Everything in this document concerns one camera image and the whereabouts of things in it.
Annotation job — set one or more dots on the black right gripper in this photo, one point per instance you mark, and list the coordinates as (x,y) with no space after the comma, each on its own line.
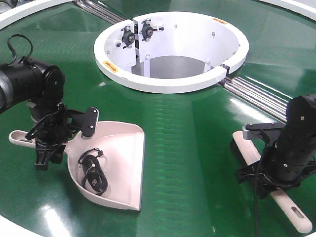
(283,177)

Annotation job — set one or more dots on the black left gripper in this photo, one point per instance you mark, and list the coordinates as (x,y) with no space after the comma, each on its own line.
(53,127)

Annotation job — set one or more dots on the pink hand broom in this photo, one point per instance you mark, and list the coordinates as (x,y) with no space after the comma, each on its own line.
(295,215)

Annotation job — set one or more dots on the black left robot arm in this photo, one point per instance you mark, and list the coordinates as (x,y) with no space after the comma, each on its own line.
(40,84)

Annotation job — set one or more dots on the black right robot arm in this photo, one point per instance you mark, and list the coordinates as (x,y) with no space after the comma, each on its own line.
(287,158)

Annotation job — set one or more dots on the chrome conveyor rollers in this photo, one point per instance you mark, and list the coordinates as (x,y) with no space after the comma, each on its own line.
(264,97)

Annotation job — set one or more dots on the white outer conveyor rim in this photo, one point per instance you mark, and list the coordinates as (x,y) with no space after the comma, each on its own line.
(303,7)

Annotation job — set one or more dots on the yellow warning sticker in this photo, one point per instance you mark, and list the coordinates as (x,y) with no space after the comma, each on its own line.
(111,66)

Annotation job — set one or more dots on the left black bearing block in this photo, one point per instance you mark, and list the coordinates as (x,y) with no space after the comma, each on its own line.
(128,37)

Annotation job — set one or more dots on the black bearing block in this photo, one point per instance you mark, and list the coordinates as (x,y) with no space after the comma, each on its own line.
(148,30)
(128,37)

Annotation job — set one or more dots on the right black bearing block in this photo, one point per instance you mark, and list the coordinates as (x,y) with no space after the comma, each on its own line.
(148,30)

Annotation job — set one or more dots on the orange warning sticker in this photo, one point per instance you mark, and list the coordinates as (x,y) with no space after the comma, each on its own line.
(219,20)

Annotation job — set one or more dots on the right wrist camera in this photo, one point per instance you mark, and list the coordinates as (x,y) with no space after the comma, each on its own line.
(264,131)

